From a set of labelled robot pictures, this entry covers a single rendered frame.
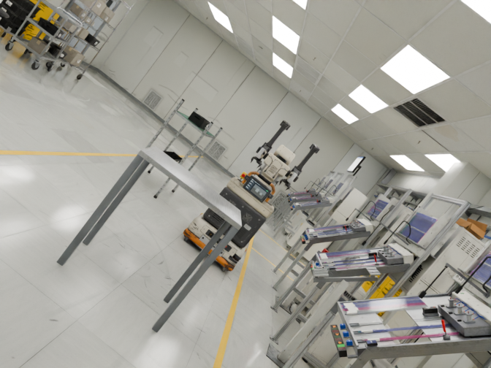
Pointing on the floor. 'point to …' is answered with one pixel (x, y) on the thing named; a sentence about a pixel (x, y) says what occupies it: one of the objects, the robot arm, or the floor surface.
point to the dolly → (16, 15)
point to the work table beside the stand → (208, 196)
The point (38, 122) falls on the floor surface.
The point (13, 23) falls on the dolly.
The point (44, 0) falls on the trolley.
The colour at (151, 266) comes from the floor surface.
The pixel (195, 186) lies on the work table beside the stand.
